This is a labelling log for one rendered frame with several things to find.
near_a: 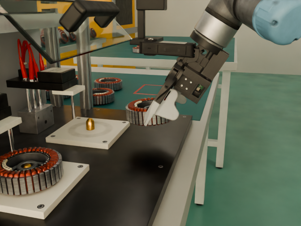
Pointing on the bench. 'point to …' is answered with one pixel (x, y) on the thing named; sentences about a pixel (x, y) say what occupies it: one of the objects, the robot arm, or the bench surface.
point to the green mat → (194, 108)
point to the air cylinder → (36, 119)
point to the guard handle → (109, 7)
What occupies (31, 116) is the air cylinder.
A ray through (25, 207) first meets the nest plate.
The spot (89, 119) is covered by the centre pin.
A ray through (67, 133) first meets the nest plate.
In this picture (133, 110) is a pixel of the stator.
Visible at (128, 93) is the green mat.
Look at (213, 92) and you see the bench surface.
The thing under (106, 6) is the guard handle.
